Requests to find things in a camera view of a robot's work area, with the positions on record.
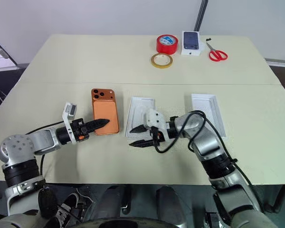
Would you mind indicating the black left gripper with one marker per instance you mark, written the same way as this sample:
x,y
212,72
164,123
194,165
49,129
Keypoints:
x,y
80,129

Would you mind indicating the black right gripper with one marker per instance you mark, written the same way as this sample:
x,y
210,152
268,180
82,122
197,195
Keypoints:
x,y
155,136

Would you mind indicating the orange smartphone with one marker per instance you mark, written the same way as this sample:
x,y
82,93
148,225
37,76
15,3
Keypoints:
x,y
105,109

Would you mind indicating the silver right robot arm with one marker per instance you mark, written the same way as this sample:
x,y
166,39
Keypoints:
x,y
204,140

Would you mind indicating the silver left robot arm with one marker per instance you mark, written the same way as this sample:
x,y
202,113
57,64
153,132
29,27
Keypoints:
x,y
19,145

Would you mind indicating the white phone box base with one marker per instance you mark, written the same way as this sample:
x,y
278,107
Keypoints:
x,y
136,111

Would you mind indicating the white phone box lid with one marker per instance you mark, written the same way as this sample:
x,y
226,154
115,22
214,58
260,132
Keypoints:
x,y
211,107

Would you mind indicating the white box with blue phone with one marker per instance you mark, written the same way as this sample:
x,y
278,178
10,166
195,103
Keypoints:
x,y
191,40

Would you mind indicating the yellow tape roll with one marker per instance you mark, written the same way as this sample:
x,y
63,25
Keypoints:
x,y
154,62

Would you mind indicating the black white sneaker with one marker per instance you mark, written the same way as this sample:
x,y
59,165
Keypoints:
x,y
66,206

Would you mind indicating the black oval object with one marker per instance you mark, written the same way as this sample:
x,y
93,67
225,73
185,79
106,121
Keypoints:
x,y
47,202

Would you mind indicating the red tape roll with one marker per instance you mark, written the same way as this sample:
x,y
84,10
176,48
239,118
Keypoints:
x,y
166,46

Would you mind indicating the grey slanted panel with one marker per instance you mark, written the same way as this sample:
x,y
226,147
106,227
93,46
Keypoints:
x,y
0,52

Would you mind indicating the dark side desk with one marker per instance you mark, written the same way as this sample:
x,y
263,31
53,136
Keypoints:
x,y
283,78

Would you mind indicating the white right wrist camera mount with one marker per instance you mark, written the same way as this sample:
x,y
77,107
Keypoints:
x,y
154,118

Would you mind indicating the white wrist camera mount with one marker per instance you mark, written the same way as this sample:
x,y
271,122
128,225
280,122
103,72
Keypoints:
x,y
69,111
154,118

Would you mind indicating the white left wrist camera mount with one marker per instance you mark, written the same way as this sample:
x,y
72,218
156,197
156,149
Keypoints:
x,y
69,111

